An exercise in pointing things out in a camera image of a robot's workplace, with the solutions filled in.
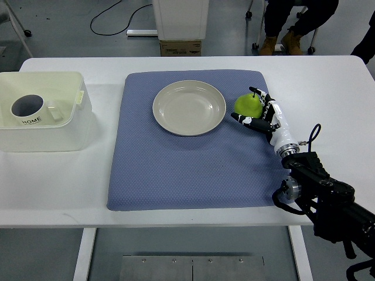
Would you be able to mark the white HOME mug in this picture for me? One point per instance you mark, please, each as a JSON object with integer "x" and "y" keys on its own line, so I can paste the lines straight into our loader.
{"x": 34, "y": 110}

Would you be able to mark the metal base plate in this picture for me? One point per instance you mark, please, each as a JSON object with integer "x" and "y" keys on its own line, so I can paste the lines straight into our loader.
{"x": 192, "y": 268}

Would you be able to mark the seated person legs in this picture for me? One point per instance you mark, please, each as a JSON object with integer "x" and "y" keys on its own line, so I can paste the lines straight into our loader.
{"x": 276, "y": 14}

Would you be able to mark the white plastic bin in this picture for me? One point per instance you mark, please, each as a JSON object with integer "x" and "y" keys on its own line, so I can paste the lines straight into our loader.
{"x": 67, "y": 89}

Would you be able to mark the white pedestal cabinet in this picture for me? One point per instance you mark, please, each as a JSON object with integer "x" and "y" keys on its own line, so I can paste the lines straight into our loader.
{"x": 181, "y": 19}

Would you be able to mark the rolling chair leg left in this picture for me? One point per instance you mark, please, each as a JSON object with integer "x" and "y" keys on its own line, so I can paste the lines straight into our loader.
{"x": 18, "y": 27}

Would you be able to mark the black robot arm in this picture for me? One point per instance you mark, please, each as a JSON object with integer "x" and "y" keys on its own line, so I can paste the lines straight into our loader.
{"x": 309, "y": 190}

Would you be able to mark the cardboard box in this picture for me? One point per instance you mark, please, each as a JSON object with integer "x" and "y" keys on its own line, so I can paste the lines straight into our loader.
{"x": 180, "y": 48}

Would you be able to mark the blue fabric mat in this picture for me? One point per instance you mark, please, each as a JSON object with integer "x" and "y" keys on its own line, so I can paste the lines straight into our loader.
{"x": 153, "y": 169}

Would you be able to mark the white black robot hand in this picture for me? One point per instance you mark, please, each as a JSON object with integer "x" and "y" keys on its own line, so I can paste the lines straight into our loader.
{"x": 272, "y": 123}

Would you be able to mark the beige round plate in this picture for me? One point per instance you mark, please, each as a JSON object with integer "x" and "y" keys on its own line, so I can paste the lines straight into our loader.
{"x": 189, "y": 108}

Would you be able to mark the green pear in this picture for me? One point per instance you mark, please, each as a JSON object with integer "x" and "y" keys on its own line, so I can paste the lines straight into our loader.
{"x": 248, "y": 105}

